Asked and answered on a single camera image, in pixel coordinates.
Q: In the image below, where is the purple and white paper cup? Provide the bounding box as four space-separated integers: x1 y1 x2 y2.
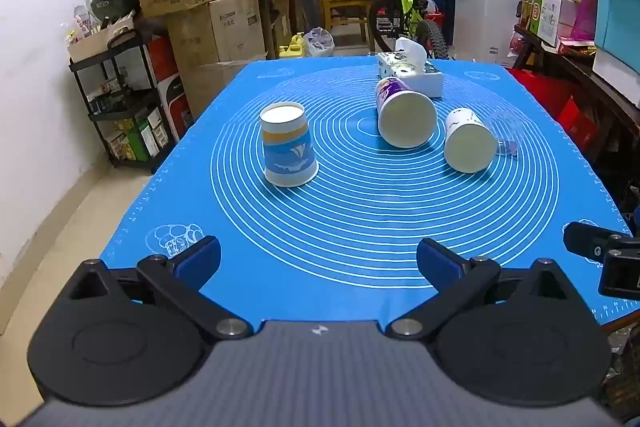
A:
375 76 439 150

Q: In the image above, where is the yellow plastic jug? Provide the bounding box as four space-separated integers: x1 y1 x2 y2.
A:
278 32 307 59

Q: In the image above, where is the plain white paper cup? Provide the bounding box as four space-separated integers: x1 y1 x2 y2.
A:
444 107 500 174

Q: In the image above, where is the clear plastic cup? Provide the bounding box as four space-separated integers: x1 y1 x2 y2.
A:
486 109 527 156

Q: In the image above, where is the white chest freezer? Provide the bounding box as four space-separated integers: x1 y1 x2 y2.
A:
452 0 527 67

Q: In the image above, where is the white tissue box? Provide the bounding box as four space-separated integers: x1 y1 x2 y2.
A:
377 37 445 99

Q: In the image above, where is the tall brown cardboard box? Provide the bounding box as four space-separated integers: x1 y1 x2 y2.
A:
167 0 266 68

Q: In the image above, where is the blue and white paper cup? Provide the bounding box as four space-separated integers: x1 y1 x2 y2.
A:
259 102 320 188

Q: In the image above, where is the pink bag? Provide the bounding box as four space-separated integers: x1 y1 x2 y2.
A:
571 0 599 41

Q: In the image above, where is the black shelf cart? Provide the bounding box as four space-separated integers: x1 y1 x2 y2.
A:
68 29 177 169

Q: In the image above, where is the teal storage box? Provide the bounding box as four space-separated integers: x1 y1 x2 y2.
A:
592 0 640 60

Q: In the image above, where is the grey plastic bag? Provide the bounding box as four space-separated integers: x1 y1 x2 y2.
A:
303 26 335 58

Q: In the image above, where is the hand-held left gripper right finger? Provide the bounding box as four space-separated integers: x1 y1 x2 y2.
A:
390 237 576 341

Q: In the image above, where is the shallow cardboard tray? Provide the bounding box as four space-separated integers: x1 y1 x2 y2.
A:
67 17 136 63

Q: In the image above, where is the red cloth bag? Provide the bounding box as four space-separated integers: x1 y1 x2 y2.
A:
506 66 599 153

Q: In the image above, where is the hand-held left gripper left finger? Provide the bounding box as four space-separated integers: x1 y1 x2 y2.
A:
67 235 252 343

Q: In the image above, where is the green and white carton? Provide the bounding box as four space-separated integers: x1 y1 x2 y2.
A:
532 0 577 48

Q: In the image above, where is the blue silicone mat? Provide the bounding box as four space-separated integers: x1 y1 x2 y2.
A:
97 55 636 325

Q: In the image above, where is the low brown cardboard box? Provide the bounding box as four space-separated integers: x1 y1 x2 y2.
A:
185 58 266 120

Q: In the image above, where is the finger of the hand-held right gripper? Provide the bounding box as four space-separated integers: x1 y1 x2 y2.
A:
563 221 640 264

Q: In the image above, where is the dark wooden side table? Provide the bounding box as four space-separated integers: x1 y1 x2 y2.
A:
514 24 640 190

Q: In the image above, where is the red and white appliance box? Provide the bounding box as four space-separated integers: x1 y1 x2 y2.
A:
147 36 194 142

